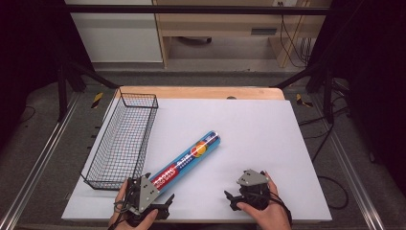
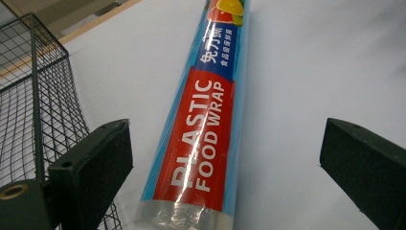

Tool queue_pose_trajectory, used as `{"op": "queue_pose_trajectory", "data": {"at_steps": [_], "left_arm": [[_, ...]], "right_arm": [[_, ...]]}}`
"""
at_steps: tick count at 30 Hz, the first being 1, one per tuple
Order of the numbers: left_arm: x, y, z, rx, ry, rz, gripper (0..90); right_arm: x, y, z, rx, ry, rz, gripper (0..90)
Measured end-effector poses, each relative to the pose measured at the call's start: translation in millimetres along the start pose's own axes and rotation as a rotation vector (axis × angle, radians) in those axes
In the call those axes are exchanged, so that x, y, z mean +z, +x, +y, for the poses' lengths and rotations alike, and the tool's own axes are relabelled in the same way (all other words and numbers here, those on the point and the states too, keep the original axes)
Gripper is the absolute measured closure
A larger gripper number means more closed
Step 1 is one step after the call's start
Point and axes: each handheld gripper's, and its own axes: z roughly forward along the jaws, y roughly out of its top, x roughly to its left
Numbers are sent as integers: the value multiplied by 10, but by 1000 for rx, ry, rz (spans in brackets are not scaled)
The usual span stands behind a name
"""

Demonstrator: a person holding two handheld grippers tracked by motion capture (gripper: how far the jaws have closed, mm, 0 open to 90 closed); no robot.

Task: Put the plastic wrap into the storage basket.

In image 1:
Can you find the yellow and black tape strip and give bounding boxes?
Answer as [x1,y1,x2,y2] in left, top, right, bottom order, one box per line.
[294,93,314,108]
[91,92,104,109]

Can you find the black horizontal frame bar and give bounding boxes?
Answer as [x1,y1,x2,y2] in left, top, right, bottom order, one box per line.
[62,4,331,16]

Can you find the left hand-held gripper cable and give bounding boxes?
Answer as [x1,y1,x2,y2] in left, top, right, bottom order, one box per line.
[107,191,132,230]

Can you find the aluminium floor rail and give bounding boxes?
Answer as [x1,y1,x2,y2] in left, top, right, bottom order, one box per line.
[313,95,388,230]
[0,91,81,230]

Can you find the person's left hand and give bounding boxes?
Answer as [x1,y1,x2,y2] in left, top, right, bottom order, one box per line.
[107,179,159,230]

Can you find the blue cling film roll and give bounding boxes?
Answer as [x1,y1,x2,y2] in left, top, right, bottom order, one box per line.
[149,129,222,196]

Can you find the white table sheet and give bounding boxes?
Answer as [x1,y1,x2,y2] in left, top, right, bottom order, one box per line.
[60,98,333,223]

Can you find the black looped floor cable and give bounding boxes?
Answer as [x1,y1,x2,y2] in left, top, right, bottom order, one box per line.
[315,174,350,211]

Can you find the light wooden desk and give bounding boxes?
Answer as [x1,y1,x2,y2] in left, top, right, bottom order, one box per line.
[152,0,333,69]

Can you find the black hanging cables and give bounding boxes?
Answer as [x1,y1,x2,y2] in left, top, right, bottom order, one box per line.
[277,1,316,69]

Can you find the person's right hand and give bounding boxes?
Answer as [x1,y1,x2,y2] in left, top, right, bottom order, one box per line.
[236,170,294,230]

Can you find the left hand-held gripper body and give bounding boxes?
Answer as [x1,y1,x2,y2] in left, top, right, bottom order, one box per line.
[125,175,170,222]

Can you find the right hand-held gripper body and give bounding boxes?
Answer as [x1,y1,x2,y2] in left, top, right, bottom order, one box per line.
[236,168,273,212]

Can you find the black metal stand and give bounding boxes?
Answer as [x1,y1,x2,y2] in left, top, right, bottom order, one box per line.
[56,60,120,123]
[273,59,337,125]

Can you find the black curtain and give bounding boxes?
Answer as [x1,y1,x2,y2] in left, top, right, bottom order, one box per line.
[0,0,95,152]
[305,0,406,188]

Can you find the black wire basket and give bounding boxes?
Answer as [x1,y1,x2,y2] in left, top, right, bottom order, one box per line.
[79,92,160,192]

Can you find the right hand-held gripper cable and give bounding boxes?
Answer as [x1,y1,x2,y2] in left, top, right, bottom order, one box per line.
[267,190,294,226]

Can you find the hand-held gripper cable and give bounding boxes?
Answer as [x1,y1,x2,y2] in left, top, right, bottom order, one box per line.
[107,191,132,230]
[267,190,294,226]

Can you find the white cabinet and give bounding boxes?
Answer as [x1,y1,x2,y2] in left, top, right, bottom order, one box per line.
[64,0,165,64]

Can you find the thin black floor cable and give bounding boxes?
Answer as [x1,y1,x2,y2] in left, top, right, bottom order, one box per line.
[18,105,36,125]

